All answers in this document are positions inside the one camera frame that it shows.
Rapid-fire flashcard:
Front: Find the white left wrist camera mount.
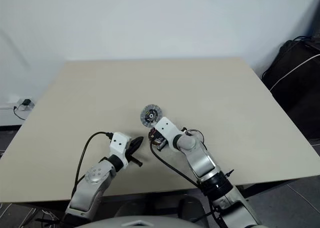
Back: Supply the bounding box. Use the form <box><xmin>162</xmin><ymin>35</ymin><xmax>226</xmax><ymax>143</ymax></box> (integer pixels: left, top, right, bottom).
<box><xmin>109</xmin><ymin>132</ymin><xmax>132</xmax><ymax>170</ymax></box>

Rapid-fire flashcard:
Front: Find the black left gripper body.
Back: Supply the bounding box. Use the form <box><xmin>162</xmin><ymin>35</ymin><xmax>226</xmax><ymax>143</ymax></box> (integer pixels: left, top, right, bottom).
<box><xmin>124</xmin><ymin>144</ymin><xmax>144</xmax><ymax>168</ymax></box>

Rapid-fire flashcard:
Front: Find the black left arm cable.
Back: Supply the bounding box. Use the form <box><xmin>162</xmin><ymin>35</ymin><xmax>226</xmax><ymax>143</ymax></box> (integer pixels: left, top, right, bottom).
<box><xmin>72</xmin><ymin>131</ymin><xmax>115</xmax><ymax>196</ymax></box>

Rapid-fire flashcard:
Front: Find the black bag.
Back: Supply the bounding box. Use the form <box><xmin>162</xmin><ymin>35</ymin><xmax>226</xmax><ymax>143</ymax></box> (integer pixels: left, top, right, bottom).
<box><xmin>261</xmin><ymin>39</ymin><xmax>320</xmax><ymax>139</ymax></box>

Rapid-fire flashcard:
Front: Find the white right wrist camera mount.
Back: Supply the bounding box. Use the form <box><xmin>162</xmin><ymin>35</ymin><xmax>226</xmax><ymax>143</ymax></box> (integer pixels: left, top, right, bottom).
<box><xmin>154</xmin><ymin>116</ymin><xmax>187</xmax><ymax>152</ymax></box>

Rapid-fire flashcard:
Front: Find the silver motor lid with circuit board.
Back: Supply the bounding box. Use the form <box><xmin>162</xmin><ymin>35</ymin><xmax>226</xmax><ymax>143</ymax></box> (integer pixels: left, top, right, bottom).
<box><xmin>139</xmin><ymin>103</ymin><xmax>163</xmax><ymax>128</ymax></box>

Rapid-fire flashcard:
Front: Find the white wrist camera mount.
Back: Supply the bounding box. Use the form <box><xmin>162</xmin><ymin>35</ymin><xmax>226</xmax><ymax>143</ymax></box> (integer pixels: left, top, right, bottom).
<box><xmin>154</xmin><ymin>116</ymin><xmax>187</xmax><ymax>152</ymax></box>
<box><xmin>109</xmin><ymin>132</ymin><xmax>132</xmax><ymax>170</ymax></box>

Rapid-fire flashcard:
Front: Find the white cable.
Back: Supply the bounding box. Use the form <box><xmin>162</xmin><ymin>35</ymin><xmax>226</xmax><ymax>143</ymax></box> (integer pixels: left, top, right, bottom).
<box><xmin>268</xmin><ymin>52</ymin><xmax>320</xmax><ymax>91</ymax></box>

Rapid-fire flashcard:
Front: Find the dark table frame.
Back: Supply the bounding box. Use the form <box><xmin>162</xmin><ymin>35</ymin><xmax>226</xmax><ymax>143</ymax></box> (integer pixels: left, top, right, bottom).
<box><xmin>99</xmin><ymin>185</ymin><xmax>251</xmax><ymax>203</ymax></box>

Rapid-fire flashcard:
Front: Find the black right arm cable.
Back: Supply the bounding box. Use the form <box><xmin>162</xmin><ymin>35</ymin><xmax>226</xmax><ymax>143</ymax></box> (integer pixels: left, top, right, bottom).
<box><xmin>149</xmin><ymin>140</ymin><xmax>208</xmax><ymax>189</ymax></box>

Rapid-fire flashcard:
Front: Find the black adapter cable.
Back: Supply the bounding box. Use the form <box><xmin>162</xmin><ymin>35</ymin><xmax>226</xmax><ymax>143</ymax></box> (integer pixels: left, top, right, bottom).
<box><xmin>12</xmin><ymin>104</ymin><xmax>28</xmax><ymax>121</ymax></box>

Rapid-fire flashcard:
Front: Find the grey robot torso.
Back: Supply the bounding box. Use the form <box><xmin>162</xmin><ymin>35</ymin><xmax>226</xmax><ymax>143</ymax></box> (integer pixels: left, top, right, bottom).
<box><xmin>86</xmin><ymin>214</ymin><xmax>226</xmax><ymax>228</ymax></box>

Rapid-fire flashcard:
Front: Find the white wall socket box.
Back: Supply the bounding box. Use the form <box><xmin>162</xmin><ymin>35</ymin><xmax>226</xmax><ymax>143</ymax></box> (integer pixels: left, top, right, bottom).
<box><xmin>16</xmin><ymin>96</ymin><xmax>35</xmax><ymax>111</ymax></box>

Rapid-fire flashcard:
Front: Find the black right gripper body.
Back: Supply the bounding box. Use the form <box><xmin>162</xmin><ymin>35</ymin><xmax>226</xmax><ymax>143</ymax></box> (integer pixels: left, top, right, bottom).
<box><xmin>156</xmin><ymin>136</ymin><xmax>168</xmax><ymax>152</ymax></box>

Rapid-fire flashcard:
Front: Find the dark rounded shape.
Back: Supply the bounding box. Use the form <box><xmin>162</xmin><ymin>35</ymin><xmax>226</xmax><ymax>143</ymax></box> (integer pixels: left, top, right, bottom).
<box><xmin>113</xmin><ymin>200</ymin><xmax>153</xmax><ymax>219</ymax></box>
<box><xmin>177</xmin><ymin>196</ymin><xmax>208</xmax><ymax>223</ymax></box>

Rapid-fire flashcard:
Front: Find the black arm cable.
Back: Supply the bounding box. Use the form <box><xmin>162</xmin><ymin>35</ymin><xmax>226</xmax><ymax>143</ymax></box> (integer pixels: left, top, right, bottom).
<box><xmin>72</xmin><ymin>131</ymin><xmax>115</xmax><ymax>196</ymax></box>
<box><xmin>149</xmin><ymin>140</ymin><xmax>208</xmax><ymax>189</ymax></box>

